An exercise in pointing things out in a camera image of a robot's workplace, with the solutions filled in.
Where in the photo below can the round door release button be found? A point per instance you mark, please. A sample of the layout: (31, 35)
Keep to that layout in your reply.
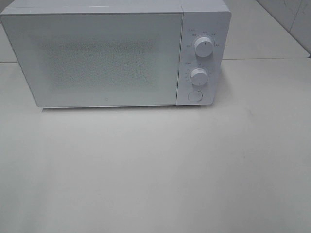
(195, 96)

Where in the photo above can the white timer knob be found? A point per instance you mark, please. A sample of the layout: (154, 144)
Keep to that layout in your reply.
(199, 77)

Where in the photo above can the white microwave door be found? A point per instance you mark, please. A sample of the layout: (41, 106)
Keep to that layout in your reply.
(98, 60)

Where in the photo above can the white upper power knob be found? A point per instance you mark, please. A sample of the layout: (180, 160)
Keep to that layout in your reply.
(204, 46)

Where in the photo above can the white microwave oven body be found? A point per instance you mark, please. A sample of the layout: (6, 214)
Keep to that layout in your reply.
(199, 17)

